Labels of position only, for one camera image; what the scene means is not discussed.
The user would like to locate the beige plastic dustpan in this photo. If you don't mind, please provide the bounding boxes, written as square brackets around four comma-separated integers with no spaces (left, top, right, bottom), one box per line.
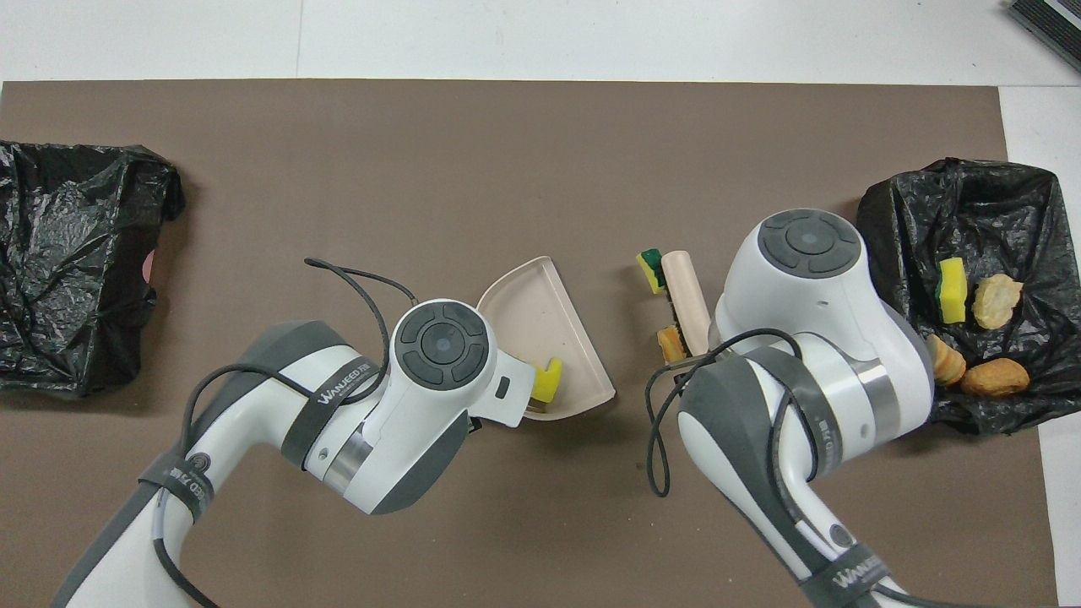
[475,256,617,421]

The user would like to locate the notched yellow sponge piece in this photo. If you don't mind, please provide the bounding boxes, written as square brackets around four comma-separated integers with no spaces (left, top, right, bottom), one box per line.
[530,357,564,404]

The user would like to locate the small yellow sponge piece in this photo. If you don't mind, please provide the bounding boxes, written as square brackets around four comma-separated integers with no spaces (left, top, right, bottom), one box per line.
[636,247,668,296]

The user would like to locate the striped croissant bread piece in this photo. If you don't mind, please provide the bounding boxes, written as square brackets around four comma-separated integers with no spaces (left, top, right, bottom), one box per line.
[656,325,689,366]

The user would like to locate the beige hand brush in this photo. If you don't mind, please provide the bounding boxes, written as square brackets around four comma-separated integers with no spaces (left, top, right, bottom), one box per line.
[660,250,712,359]

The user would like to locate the pale cut bread chunk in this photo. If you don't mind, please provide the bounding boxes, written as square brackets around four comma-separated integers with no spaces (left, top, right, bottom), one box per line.
[926,334,967,388]

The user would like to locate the green and yellow sponge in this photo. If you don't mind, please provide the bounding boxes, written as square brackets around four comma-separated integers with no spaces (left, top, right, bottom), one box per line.
[939,258,969,324]

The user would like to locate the pale crusty bread chunk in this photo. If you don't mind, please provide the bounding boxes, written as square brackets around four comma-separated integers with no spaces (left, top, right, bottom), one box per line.
[971,273,1024,330]

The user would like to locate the brown bread roll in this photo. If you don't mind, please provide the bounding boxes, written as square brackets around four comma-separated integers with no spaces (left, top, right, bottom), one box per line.
[960,357,1031,399]

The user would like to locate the black bag lined bin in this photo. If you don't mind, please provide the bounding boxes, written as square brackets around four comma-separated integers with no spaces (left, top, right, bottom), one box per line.
[855,157,1063,439]
[0,140,186,399]

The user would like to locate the brown table mat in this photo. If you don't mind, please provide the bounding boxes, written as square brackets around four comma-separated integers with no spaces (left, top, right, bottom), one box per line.
[0,80,1057,608]

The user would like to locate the dark ribbed box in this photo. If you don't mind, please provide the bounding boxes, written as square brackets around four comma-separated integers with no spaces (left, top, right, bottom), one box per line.
[1003,0,1081,70]

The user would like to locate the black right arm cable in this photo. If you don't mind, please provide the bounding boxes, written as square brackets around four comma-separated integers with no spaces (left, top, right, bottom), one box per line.
[644,328,807,497]

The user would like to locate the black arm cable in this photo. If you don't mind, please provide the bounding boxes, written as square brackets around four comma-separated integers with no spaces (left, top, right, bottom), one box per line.
[152,258,419,608]
[644,328,807,497]

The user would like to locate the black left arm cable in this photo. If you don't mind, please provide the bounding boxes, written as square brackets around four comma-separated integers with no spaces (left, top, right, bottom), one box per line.
[152,258,419,608]

